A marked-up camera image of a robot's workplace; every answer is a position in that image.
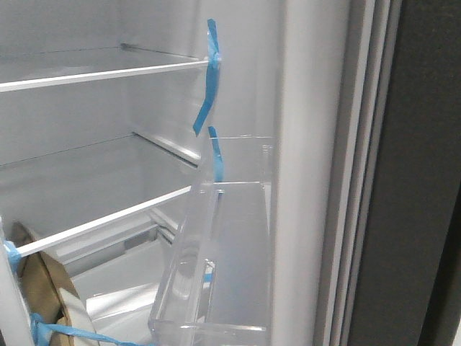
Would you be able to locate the glass fridge shelf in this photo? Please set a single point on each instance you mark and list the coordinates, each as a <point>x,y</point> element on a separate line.
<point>76,66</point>
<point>111,191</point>

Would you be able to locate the upper glass fridge shelf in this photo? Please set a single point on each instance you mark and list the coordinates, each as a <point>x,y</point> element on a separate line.
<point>76,66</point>

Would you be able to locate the lower glass fridge shelf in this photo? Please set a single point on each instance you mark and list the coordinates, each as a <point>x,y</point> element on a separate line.
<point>111,191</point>

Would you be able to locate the grey fridge door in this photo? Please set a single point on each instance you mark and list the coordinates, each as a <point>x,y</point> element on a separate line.
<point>367,248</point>

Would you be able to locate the blue tape at lower left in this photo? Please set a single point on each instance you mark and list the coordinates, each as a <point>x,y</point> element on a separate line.
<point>41,331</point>

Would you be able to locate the brown paper tape roll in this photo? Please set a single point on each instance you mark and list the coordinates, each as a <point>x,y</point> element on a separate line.
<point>50,292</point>

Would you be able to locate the clear plastic door bin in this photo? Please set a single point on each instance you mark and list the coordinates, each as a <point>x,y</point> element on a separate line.
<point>216,289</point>

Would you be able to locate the blue tape on door bin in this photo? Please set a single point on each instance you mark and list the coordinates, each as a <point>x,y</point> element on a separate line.
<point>218,165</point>

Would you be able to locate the upper blue tape strip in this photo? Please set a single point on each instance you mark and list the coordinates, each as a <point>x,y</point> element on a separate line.
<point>211,78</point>

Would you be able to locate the white fridge crisper drawer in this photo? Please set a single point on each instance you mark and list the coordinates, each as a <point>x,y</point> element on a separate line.
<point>118,288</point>

